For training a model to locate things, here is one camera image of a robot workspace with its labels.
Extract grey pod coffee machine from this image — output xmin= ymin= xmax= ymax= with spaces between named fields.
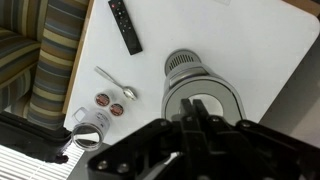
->
xmin=160 ymin=48 xmax=248 ymax=127

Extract striped fabric sofa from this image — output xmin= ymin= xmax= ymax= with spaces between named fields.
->
xmin=0 ymin=0 xmax=91 ymax=131

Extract silver metal spoon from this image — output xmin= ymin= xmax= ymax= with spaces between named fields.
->
xmin=93 ymin=65 xmax=138 ymax=102

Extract white rectangular board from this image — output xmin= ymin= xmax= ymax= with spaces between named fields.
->
xmin=63 ymin=0 xmax=320 ymax=146

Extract black remote control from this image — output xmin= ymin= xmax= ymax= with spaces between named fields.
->
xmin=107 ymin=0 xmax=144 ymax=56

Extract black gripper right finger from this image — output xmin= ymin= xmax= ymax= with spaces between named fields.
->
xmin=194 ymin=99 xmax=320 ymax=180

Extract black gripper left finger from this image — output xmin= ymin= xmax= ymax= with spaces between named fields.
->
xmin=87 ymin=98 xmax=196 ymax=180

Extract black plastic case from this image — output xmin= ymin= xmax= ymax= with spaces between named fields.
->
xmin=0 ymin=111 xmax=73 ymax=164

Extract white window blinds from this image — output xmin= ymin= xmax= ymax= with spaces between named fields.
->
xmin=0 ymin=143 xmax=86 ymax=180

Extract small coffee pod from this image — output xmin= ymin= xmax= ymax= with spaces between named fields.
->
xmin=94 ymin=92 xmax=111 ymax=108
xmin=109 ymin=103 xmax=125 ymax=117

